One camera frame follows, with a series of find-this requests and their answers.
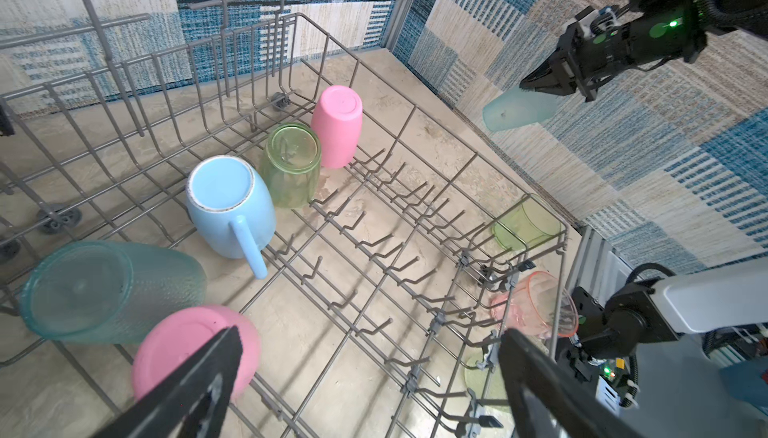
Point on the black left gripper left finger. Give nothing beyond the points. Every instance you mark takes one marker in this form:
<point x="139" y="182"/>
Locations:
<point x="192" y="401"/>

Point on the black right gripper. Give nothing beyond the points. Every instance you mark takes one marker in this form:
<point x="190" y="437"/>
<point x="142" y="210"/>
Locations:
<point x="593" y="51"/>

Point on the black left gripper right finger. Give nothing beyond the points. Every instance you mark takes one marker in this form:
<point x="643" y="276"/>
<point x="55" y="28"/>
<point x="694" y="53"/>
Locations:
<point x="545" y="401"/>

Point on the magenta pink cup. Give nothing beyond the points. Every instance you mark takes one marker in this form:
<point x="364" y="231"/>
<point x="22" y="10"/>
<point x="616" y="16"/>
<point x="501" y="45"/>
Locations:
<point x="180" y="335"/>

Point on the teal translucent cup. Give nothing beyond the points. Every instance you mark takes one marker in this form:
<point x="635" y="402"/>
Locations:
<point x="103" y="292"/>

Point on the light blue mug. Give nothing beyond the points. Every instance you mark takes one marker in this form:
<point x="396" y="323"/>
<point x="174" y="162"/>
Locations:
<point x="231" y="208"/>

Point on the pink plastic cup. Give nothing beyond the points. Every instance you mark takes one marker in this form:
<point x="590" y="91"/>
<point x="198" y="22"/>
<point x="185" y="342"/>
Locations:
<point x="337" y="121"/>

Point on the green translucent cup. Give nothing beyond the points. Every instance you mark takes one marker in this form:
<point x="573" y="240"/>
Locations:
<point x="290" y="167"/>

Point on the green cup by right arm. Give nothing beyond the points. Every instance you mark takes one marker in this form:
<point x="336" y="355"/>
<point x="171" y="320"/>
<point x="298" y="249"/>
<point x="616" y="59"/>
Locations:
<point x="527" y="226"/>

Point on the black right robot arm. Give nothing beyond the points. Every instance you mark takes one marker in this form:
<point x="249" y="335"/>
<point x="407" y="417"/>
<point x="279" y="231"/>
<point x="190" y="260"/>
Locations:
<point x="656" y="304"/>

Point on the yellow-green translucent cup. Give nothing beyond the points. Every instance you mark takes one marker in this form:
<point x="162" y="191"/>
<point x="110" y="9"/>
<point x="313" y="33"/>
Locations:
<point x="480" y="380"/>

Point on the pink translucent cup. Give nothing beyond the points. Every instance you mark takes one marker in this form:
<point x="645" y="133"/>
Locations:
<point x="531" y="307"/>

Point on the grey wire dish rack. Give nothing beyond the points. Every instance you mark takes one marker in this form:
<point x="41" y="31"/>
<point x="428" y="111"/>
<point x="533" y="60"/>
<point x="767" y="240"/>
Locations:
<point x="371" y="304"/>

